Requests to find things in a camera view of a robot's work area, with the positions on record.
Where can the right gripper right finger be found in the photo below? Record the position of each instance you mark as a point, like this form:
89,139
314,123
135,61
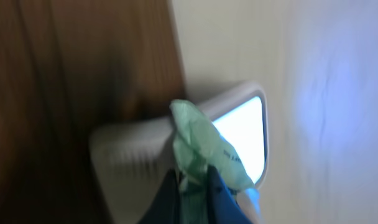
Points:
221,207

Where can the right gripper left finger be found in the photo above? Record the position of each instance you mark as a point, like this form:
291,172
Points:
165,208

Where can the green tissue packet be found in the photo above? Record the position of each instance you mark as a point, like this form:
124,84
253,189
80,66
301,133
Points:
196,146

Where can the white barcode scanner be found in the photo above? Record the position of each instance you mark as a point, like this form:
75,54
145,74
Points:
131,159

